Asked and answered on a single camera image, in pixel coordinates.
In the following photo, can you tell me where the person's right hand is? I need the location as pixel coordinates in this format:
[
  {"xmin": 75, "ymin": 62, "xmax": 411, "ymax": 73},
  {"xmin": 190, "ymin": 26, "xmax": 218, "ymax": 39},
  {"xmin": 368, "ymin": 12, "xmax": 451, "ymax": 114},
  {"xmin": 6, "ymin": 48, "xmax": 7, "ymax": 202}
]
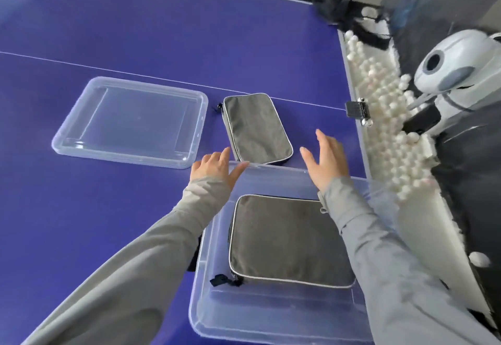
[{"xmin": 300, "ymin": 129, "xmax": 350, "ymax": 193}]

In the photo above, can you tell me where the person's left hand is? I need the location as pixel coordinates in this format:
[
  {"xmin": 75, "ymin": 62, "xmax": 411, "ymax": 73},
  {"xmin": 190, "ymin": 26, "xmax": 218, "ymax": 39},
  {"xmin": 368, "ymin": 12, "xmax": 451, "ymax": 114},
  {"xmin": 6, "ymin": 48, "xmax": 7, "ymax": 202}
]
[{"xmin": 190, "ymin": 147, "xmax": 250, "ymax": 191}]

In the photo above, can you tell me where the person's left forearm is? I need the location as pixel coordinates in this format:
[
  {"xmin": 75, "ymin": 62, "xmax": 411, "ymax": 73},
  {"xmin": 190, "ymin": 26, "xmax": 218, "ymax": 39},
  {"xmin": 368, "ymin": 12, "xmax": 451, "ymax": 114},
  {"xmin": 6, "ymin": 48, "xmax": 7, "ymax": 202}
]
[{"xmin": 21, "ymin": 177, "xmax": 232, "ymax": 345}]

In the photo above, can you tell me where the person's right forearm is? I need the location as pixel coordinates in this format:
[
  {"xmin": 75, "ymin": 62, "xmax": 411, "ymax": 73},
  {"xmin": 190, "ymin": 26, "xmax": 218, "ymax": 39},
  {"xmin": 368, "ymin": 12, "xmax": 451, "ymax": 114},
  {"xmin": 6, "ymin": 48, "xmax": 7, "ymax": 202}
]
[{"xmin": 318, "ymin": 176, "xmax": 499, "ymax": 345}]

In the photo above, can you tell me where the small gray zipper pouch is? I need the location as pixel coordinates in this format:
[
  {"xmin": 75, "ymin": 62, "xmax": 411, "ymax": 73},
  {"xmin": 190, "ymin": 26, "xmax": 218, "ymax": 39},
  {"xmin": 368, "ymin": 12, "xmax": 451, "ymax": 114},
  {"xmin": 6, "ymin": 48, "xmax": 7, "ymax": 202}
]
[{"xmin": 216, "ymin": 93, "xmax": 294, "ymax": 166}]

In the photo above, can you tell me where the metal net clamp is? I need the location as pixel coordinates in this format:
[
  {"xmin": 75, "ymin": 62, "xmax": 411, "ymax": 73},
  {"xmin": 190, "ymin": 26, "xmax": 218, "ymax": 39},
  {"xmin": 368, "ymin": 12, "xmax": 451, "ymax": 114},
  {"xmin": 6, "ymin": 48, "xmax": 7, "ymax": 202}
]
[{"xmin": 345, "ymin": 98, "xmax": 373, "ymax": 127}]

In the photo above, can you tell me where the clear plastic lid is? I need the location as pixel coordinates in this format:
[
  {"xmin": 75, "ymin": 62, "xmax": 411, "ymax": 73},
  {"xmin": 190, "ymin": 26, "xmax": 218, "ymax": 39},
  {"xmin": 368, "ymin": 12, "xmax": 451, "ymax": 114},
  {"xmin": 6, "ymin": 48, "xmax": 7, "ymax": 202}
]
[{"xmin": 51, "ymin": 76, "xmax": 209, "ymax": 170}]

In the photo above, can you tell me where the large gray zipper pouch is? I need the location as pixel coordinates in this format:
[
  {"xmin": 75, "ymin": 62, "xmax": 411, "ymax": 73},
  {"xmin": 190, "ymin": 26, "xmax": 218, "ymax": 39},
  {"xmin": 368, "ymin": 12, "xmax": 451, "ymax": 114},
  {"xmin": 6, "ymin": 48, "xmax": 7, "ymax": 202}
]
[{"xmin": 210, "ymin": 194, "xmax": 357, "ymax": 290}]

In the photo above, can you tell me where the pile of white table-tennis balls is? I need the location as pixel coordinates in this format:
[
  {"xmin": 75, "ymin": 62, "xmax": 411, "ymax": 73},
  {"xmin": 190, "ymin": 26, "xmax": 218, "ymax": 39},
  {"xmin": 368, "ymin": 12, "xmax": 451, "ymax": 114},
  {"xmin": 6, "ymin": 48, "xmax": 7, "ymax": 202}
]
[{"xmin": 343, "ymin": 30, "xmax": 440, "ymax": 201}]

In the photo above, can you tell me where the white ball tray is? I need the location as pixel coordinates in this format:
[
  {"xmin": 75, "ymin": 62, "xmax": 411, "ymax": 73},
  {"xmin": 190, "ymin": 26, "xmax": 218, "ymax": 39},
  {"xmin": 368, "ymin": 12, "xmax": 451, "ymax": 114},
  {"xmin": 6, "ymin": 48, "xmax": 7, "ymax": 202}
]
[{"xmin": 395, "ymin": 194, "xmax": 494, "ymax": 320}]

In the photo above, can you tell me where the clear plastic storage box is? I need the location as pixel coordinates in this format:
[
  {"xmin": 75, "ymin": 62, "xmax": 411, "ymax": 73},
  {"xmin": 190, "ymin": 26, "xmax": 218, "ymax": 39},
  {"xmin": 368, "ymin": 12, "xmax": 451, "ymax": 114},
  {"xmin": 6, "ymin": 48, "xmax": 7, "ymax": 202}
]
[{"xmin": 188, "ymin": 162, "xmax": 398, "ymax": 345}]

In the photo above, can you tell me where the white ball-serving machine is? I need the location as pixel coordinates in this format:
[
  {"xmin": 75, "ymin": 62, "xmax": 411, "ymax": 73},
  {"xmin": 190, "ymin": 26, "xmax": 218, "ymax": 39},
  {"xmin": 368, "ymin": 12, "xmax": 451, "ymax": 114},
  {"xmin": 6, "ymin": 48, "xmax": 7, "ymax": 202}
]
[{"xmin": 403, "ymin": 29, "xmax": 501, "ymax": 138}]

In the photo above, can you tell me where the single white table-tennis ball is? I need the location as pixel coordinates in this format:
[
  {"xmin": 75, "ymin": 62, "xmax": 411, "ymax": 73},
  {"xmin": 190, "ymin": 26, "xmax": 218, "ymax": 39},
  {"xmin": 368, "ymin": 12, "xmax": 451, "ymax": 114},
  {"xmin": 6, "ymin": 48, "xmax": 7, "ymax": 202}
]
[{"xmin": 469, "ymin": 252, "xmax": 491, "ymax": 268}]

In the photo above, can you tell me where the black catch net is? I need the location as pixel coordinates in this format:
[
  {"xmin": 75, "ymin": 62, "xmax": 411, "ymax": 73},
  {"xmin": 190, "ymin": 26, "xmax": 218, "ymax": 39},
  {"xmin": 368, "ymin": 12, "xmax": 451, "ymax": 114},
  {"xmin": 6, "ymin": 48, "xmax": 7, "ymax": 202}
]
[{"xmin": 312, "ymin": 0, "xmax": 501, "ymax": 330}]

